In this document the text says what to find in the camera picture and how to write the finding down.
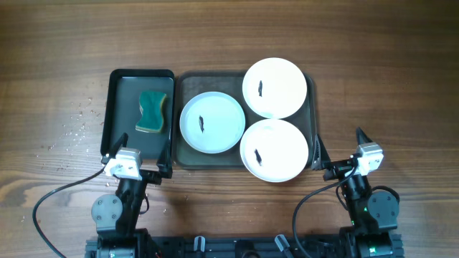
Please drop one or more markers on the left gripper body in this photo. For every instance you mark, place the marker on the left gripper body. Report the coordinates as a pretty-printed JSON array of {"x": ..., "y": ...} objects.
[{"x": 148, "y": 174}]

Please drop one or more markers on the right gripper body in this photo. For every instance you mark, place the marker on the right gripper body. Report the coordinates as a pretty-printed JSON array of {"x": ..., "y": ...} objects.
[{"x": 341, "y": 169}]

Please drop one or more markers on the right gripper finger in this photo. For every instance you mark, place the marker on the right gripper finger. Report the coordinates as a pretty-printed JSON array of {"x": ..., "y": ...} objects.
[
  {"x": 361, "y": 137},
  {"x": 321, "y": 159}
]

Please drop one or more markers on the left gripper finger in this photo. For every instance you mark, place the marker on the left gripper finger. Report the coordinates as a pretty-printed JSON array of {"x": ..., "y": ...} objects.
[
  {"x": 164, "y": 163},
  {"x": 109, "y": 151}
]

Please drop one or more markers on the white plate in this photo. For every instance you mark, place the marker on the white plate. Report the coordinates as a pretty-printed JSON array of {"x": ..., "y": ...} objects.
[
  {"x": 274, "y": 150},
  {"x": 274, "y": 88}
]

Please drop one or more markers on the green yellow sponge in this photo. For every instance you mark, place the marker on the green yellow sponge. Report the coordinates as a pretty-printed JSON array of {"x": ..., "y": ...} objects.
[{"x": 151, "y": 106}]

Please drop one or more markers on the light blue plate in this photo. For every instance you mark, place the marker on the light blue plate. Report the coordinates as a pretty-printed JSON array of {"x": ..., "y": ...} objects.
[{"x": 212, "y": 122}]

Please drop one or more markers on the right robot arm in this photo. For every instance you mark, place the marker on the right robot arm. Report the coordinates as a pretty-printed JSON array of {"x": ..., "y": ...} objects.
[{"x": 373, "y": 211}]

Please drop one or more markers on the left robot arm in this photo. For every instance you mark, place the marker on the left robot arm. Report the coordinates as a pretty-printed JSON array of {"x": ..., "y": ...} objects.
[{"x": 116, "y": 215}]

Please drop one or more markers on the black rectangular sponge tray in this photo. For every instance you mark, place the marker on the black rectangular sponge tray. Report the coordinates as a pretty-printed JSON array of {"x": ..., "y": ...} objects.
[{"x": 123, "y": 110}]

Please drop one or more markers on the dark brown serving tray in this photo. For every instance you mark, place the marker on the dark brown serving tray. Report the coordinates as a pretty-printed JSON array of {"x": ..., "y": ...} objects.
[{"x": 193, "y": 83}]

